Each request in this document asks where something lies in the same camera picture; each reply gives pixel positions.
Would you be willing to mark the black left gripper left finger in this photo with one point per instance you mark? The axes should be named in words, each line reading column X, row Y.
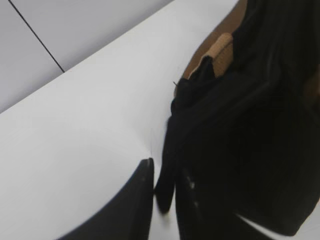
column 128, row 215

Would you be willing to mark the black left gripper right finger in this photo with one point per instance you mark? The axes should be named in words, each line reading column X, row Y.
column 212, row 203

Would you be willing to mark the black tote bag tan handles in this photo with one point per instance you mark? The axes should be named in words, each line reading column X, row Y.
column 251, row 95

